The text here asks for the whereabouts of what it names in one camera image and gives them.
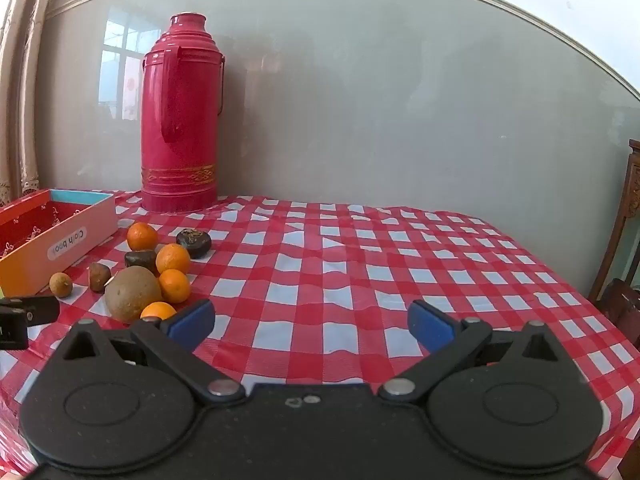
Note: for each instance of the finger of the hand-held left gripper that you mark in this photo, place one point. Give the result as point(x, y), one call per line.
point(40, 309)

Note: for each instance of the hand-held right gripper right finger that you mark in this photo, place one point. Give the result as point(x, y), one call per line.
point(430, 325)

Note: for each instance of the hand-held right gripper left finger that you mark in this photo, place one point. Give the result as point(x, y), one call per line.
point(192, 322)

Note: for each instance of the small tan round fruit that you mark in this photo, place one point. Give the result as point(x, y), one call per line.
point(61, 285)

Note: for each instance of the small orange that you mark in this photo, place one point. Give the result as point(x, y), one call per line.
point(173, 258)
point(175, 286)
point(142, 236)
point(157, 311)

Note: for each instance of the brown kiwi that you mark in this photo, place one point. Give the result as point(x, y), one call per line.
point(131, 294)

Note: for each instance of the colourful cardboard box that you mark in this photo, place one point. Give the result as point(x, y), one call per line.
point(55, 240)

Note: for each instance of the dark brown round fruit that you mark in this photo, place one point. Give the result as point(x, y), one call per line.
point(194, 243)
point(140, 259)

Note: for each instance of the red checkered tablecloth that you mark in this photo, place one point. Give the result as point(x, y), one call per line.
point(320, 280)

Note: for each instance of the red thermos flask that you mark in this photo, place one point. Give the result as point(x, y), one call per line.
point(180, 125)

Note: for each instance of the beige lace curtain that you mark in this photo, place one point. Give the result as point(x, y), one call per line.
point(22, 85)

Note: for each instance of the carved wooden chair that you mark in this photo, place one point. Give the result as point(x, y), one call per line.
point(625, 210)

